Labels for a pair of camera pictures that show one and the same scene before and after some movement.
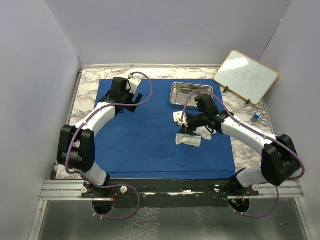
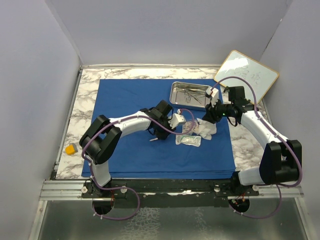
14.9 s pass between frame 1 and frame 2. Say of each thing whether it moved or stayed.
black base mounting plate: stayed
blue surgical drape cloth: moved
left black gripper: moved
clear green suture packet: stayed
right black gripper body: moved
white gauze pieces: stayed
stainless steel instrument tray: stayed
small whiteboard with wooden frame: stayed
